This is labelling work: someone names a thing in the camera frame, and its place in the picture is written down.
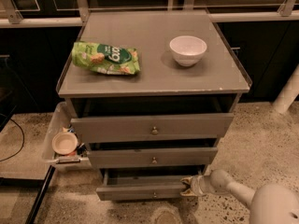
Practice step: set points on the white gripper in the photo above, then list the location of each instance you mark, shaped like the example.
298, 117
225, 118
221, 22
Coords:
196, 186

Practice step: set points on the grey bottom drawer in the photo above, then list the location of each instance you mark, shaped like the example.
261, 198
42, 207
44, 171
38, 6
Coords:
144, 183

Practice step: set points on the grey drawer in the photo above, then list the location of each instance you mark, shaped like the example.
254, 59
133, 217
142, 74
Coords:
154, 157
144, 183
149, 128

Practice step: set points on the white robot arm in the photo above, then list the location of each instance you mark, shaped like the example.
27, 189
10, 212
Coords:
269, 204

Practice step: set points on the grey middle drawer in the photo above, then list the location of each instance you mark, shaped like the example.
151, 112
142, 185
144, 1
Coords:
154, 157

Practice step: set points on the grey drawer cabinet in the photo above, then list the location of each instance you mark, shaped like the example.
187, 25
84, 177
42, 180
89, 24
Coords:
162, 87

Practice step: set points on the grey top drawer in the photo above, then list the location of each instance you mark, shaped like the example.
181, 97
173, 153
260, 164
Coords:
149, 128

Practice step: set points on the clear plastic storage bin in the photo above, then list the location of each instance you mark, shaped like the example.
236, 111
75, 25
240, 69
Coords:
59, 121

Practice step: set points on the small beige bowl in bin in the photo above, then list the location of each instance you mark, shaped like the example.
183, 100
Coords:
64, 143

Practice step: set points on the white bowl on cabinet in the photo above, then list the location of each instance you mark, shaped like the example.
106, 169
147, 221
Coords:
187, 50

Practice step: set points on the white pole at right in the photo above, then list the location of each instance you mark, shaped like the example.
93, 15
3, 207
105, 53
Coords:
289, 93

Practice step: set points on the black bar on floor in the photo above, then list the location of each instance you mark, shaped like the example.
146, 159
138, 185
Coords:
40, 196

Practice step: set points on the green snack bag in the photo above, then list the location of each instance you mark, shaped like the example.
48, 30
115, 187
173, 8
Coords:
105, 59

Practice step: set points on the metal railing frame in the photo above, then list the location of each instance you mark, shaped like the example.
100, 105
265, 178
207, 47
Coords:
57, 12

